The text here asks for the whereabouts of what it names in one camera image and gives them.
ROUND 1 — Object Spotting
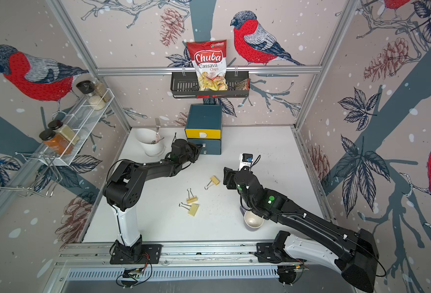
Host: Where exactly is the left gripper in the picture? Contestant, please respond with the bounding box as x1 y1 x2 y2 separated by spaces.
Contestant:
179 142 203 166

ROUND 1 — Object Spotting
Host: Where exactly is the yellow top drawer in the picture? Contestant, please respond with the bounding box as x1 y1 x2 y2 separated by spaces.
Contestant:
185 128 222 139

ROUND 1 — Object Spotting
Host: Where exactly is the yellow binder clip small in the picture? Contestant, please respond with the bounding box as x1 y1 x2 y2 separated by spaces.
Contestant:
186 188 198 205

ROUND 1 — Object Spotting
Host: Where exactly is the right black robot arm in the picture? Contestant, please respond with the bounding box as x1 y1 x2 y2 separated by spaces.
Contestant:
224 166 379 293

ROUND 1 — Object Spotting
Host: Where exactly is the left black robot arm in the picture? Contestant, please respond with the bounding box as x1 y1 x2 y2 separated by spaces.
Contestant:
103 139 203 261

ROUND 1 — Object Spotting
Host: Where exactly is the teal drawer cabinet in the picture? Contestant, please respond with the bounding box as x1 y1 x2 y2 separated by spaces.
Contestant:
185 104 222 144

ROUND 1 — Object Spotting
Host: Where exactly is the white utensil cup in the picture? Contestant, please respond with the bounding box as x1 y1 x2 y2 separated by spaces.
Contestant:
133 128 165 157

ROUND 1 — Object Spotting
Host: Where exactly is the metal fork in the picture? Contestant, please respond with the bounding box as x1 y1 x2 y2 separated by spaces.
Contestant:
152 118 163 145

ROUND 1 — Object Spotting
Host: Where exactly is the purple mug white inside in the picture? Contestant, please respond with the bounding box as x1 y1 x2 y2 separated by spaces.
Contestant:
242 210 264 231

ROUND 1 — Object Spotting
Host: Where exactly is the Chuba cassava chips bag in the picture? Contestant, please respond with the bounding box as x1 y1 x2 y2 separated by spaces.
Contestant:
187 40 228 91

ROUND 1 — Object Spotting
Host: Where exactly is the brown spice jar rear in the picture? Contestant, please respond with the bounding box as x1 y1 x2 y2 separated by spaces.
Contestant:
92 78 112 103

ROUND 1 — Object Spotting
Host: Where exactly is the white spice jar black lid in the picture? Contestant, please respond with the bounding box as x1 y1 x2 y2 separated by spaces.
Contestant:
76 81 106 111

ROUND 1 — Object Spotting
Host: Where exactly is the orange spice jar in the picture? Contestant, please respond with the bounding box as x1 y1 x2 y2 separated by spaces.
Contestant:
39 129 73 156

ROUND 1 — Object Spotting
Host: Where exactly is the yellow spice jar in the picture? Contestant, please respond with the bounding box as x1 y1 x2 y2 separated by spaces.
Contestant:
48 120 80 145

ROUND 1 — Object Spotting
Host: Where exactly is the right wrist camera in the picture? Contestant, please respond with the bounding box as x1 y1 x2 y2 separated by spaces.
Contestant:
238 153 253 170

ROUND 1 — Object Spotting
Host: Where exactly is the black wire wall basket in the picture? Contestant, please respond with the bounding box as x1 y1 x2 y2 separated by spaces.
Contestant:
170 72 250 98

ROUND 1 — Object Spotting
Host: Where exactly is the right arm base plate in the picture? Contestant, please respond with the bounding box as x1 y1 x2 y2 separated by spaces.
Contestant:
253 242 305 264

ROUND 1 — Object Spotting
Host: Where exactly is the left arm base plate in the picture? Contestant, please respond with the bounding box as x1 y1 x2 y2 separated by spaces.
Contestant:
110 241 163 265

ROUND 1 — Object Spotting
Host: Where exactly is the white wire spice rack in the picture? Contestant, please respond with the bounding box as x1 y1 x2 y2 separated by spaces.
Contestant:
41 89 115 166

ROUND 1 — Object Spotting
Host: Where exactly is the chrome wire rack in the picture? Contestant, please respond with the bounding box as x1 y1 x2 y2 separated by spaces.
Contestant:
0 153 65 198

